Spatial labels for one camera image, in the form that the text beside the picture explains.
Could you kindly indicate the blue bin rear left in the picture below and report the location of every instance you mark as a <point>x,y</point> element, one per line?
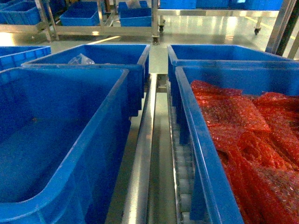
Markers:
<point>134,57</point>

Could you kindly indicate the blue bin rear right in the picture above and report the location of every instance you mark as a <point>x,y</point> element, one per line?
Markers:
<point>219,56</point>

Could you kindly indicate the large blue bin near left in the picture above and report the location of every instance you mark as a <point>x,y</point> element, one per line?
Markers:
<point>62,137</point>

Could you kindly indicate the large blue bin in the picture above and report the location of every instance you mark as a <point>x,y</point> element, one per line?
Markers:
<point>62,137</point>
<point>212,192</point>

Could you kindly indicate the large blue bin near right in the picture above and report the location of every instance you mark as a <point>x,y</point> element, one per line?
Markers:
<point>212,192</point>

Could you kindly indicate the blue bin background centre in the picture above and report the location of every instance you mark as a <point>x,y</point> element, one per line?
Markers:
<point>134,17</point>

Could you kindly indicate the blue bin background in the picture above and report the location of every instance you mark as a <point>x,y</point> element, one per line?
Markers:
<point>22,13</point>
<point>134,17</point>
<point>81,14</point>

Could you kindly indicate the blue bin background middle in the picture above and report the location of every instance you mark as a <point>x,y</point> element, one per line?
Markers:
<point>81,14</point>

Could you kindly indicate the steel shelf rack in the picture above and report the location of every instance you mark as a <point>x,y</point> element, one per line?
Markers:
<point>52,28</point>

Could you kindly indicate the blue bin far left edge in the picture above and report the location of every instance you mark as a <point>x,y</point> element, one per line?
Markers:
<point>14,56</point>

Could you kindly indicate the blue bin background left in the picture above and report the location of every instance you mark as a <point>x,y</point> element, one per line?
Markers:
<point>22,13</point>

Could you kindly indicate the clear plastic bag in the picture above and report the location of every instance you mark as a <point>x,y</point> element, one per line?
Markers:
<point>81,59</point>

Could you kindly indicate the red bubble wrap bags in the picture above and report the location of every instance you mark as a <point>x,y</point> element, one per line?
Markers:
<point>257,141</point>

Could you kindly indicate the steel roller rail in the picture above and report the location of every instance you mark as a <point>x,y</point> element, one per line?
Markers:
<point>155,181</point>

